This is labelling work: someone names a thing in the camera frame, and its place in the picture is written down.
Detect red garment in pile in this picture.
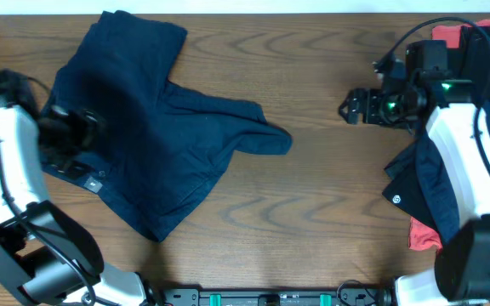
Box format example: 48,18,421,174
408,19,490,251

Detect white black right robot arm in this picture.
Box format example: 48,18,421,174
339,80,490,305

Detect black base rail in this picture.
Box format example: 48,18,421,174
154,280,396,306

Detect navy blue shorts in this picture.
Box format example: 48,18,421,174
47,11,292,242

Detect black garment with logo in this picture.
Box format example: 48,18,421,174
383,25,490,240

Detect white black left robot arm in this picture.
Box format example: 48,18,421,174
0,90,153,305

